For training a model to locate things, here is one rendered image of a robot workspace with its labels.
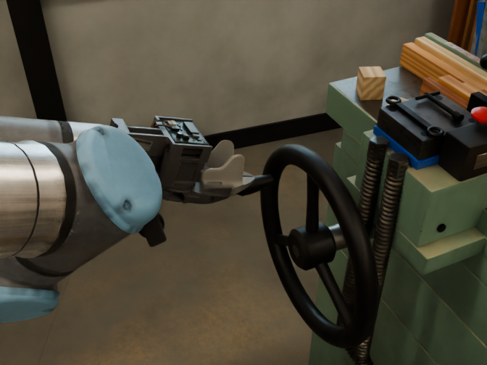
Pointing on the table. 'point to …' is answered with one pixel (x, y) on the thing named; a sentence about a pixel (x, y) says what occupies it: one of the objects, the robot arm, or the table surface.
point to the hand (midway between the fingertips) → (243, 182)
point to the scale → (463, 51)
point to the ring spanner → (415, 116)
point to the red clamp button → (480, 114)
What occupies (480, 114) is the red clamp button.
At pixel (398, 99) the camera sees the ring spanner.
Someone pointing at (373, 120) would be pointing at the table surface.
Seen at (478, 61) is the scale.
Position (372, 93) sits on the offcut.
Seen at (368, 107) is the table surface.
